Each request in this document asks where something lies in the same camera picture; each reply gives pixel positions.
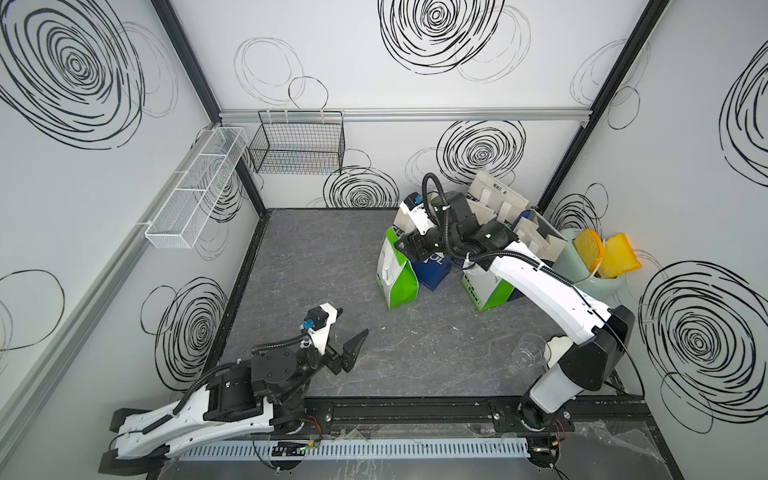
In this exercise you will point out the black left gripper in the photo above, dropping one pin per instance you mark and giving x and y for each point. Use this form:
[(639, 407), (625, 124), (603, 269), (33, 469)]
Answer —
[(348, 357)]

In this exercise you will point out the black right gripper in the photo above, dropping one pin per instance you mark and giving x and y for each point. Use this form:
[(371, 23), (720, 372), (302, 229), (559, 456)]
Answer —
[(414, 245)]

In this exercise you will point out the blue beige bag first row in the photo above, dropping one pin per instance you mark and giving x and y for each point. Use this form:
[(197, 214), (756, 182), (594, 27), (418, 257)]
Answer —
[(432, 272)]

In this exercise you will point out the green white bag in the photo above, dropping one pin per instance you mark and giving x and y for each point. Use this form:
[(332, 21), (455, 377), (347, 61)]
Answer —
[(395, 276), (485, 289)]

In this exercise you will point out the blue beige takeout bag front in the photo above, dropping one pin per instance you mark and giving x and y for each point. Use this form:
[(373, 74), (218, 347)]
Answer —
[(540, 237)]

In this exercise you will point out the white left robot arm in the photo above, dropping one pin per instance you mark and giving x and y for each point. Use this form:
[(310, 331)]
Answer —
[(264, 394)]

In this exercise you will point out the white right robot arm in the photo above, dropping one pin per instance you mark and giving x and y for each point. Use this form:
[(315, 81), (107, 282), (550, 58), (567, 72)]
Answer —
[(439, 223)]

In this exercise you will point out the blue beige bag middle row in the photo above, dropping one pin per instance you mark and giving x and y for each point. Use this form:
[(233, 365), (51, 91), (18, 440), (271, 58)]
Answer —
[(483, 213)]

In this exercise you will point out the blue beige bag back row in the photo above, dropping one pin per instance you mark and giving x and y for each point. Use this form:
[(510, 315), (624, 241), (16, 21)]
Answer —
[(501, 198)]

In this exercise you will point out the clear wine glass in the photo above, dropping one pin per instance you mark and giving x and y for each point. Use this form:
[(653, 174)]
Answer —
[(529, 353)]

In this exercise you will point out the white scalloped plate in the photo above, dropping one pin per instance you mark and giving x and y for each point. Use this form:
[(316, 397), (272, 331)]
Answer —
[(554, 350)]

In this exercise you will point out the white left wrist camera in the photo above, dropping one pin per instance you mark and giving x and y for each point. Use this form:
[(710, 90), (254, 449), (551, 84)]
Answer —
[(316, 325)]

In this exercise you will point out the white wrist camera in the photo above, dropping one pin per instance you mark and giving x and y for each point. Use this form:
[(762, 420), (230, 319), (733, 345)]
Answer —
[(412, 215), (316, 325)]

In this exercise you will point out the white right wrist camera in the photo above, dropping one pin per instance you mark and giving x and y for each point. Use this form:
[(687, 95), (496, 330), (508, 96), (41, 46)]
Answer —
[(412, 215)]

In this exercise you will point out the grey slotted cable duct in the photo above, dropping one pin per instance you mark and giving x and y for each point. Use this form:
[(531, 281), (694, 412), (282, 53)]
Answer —
[(361, 449)]

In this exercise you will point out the aluminium wall rail back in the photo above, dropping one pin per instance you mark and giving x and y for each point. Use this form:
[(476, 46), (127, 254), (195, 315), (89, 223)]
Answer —
[(419, 114)]

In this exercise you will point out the aluminium wall rail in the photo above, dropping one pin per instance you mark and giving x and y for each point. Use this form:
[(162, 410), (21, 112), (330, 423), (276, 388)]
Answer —
[(29, 400), (419, 114)]

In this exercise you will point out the black wire basket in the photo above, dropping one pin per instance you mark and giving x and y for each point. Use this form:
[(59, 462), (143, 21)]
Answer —
[(298, 142)]

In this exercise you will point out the white wire shelf basket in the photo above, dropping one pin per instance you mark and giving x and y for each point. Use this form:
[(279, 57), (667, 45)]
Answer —
[(212, 160)]

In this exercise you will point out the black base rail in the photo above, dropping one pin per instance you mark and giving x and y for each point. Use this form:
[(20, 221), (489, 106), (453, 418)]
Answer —
[(501, 412)]

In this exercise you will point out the black corner frame post right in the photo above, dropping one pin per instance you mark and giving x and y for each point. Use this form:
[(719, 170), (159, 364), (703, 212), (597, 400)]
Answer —
[(639, 36)]

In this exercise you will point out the black corner frame post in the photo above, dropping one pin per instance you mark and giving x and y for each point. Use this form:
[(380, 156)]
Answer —
[(639, 36), (175, 32)]

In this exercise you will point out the aluminium wall rail left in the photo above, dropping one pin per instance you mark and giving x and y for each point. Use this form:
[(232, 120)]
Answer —
[(29, 400)]

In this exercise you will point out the black corner frame post left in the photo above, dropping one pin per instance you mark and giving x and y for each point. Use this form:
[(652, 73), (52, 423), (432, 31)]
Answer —
[(175, 32)]

